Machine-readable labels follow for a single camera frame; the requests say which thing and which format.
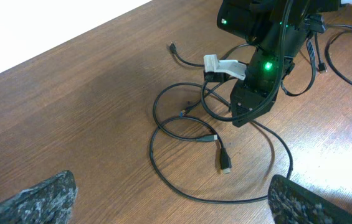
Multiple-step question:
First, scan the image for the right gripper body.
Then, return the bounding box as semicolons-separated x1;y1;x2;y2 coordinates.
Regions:
230;82;277;128

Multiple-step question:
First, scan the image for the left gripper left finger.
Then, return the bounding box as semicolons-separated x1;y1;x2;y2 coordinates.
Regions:
0;170;78;223

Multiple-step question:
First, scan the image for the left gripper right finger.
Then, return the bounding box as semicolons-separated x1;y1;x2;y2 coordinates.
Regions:
268;175;352;224

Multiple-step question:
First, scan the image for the thick black cable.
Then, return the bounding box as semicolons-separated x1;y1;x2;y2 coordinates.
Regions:
148;115;294;205

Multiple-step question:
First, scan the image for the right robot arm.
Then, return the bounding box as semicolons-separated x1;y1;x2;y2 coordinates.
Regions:
217;0;341;127

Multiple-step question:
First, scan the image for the right camera cable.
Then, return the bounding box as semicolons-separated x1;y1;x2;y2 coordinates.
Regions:
200;0;295;123

